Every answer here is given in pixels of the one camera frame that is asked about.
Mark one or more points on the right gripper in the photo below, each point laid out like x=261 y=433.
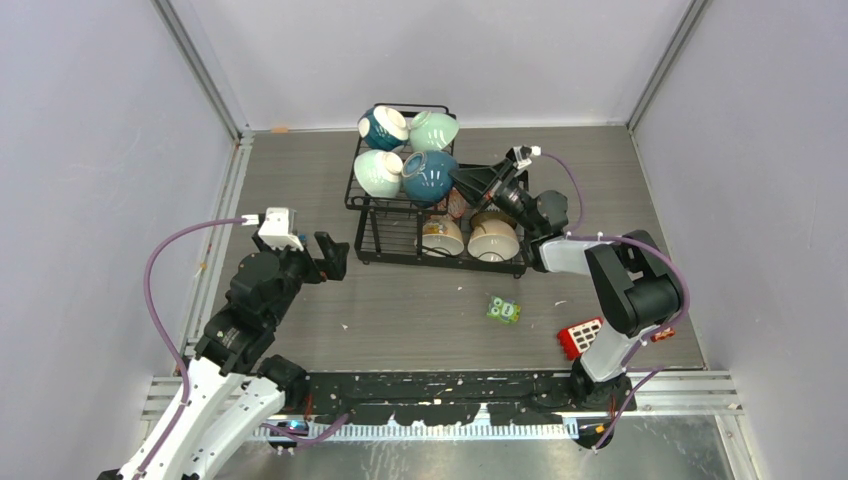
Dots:
x=480 y=184

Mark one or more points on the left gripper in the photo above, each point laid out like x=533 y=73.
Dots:
x=334 y=255

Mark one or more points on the teal bowl tan interior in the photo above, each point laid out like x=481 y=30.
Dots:
x=426 y=178

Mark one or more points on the mint green bowl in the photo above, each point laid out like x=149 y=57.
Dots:
x=430 y=130

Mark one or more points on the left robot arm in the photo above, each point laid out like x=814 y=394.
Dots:
x=231 y=386

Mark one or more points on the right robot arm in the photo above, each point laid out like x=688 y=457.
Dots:
x=640 y=291

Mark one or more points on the red patterned bowl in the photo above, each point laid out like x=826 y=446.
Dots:
x=456 y=205

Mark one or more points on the brown rimmed stacked bowl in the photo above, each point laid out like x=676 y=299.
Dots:
x=483 y=216

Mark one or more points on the cream bowl right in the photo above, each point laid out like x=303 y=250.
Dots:
x=493 y=241

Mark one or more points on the cream bowl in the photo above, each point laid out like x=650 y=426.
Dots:
x=493 y=241
x=441 y=237

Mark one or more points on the cream bowl left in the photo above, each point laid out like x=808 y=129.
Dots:
x=441 y=237

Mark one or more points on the pale mint bowl front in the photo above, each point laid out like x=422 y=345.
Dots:
x=379 y=173

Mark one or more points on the dark teal bowl white foot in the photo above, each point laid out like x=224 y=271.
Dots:
x=384 y=128

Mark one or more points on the green owl block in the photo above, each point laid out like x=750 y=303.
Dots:
x=503 y=310

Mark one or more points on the red grid block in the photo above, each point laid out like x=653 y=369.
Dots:
x=576 y=339

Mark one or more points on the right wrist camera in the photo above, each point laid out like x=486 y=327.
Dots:
x=523 y=156

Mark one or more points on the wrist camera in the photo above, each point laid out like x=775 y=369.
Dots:
x=275 y=229
x=523 y=156

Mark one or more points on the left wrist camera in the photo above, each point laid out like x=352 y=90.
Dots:
x=275 y=229

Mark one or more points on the black wire dish rack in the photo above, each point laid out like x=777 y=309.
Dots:
x=411 y=212

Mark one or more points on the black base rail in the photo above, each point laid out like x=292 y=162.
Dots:
x=444 y=398

